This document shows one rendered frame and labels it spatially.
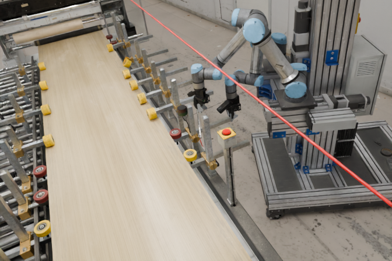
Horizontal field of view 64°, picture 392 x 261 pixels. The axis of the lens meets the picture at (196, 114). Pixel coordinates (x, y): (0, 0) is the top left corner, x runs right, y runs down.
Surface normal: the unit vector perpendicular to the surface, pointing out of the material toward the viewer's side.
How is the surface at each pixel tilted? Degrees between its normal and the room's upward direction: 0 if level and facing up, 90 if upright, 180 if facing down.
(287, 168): 0
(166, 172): 0
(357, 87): 90
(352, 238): 0
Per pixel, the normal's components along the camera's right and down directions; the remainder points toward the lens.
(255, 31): -0.35, 0.48
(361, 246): -0.12, -0.81
